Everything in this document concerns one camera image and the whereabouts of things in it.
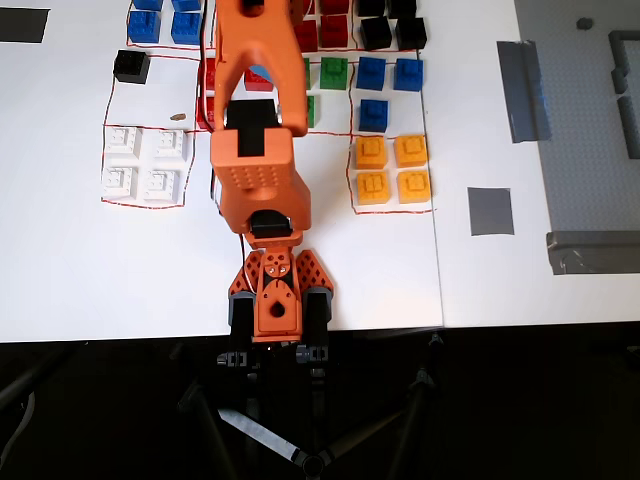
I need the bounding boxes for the grey lego wall strip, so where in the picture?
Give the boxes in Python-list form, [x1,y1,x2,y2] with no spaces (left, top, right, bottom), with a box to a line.
[616,94,640,161]
[607,29,640,96]

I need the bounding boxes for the black stand leg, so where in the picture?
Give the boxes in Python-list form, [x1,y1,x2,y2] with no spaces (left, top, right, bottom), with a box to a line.
[0,344,72,417]

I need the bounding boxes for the grey lego baseplate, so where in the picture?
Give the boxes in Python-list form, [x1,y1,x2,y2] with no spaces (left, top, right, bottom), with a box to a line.
[514,0,640,236]

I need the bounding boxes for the grey tape square marker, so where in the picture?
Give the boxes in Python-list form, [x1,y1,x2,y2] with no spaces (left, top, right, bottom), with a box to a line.
[467,187,516,237]

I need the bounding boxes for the black camera tripod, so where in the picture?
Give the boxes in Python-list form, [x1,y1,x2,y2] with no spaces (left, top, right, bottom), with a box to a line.
[174,329,447,480]

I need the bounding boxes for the yellow lego block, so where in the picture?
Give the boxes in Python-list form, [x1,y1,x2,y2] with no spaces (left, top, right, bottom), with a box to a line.
[393,134,429,168]
[396,169,432,204]
[356,170,392,206]
[355,136,389,170]

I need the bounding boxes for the white lego block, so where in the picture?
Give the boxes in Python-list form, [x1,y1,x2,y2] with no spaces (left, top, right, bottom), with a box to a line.
[143,169,182,204]
[103,126,144,164]
[153,129,189,162]
[101,166,139,202]

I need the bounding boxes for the grey black table clamp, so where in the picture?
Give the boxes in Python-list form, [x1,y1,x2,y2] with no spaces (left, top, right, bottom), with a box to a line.
[294,287,335,377]
[216,292,257,372]

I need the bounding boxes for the grey duct tape strip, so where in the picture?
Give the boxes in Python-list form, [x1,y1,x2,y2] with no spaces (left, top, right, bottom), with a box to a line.
[545,230,640,276]
[496,39,553,145]

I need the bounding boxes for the black tape rectangle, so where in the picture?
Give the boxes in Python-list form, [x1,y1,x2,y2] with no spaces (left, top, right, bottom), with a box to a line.
[0,8,51,44]

